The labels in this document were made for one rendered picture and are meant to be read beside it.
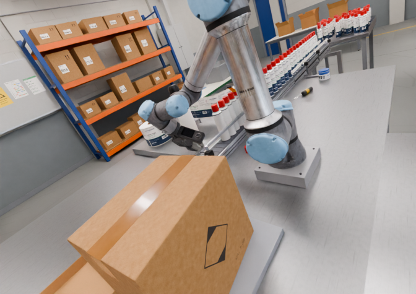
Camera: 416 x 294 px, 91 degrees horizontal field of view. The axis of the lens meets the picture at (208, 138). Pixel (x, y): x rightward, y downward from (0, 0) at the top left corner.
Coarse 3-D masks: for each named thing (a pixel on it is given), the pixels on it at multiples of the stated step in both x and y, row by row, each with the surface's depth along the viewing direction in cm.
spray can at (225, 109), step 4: (220, 100) 107; (220, 104) 106; (224, 104) 107; (220, 108) 107; (224, 108) 107; (224, 112) 107; (228, 112) 108; (224, 116) 108; (228, 116) 108; (228, 120) 109; (228, 128) 111; (232, 128) 111; (232, 132) 112
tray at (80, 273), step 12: (72, 264) 72; (84, 264) 75; (60, 276) 69; (72, 276) 72; (84, 276) 70; (96, 276) 68; (48, 288) 67; (60, 288) 69; (72, 288) 67; (84, 288) 66; (96, 288) 64; (108, 288) 62
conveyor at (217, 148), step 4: (240, 128) 118; (244, 128) 117; (236, 132) 115; (232, 136) 113; (220, 140) 114; (232, 140) 109; (216, 144) 111; (220, 144) 109; (224, 144) 108; (212, 148) 109; (216, 148) 107; (220, 148) 106; (224, 148) 105; (216, 152) 103; (220, 152) 102
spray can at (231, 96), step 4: (232, 92) 113; (228, 96) 113; (232, 96) 113; (232, 100) 113; (236, 100) 114; (236, 104) 114; (236, 108) 115; (236, 112) 116; (240, 112) 117; (240, 120) 118; (240, 124) 119
